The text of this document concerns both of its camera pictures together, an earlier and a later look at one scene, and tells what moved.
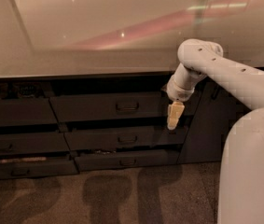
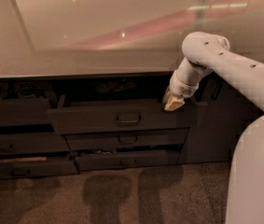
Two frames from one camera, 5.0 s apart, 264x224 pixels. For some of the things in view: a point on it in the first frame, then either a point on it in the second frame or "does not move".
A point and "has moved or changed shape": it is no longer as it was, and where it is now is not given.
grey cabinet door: [213, 116] does not move
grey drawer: [125, 106] has moved or changed shape
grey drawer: [86, 161] does not move
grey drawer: [23, 144] does not move
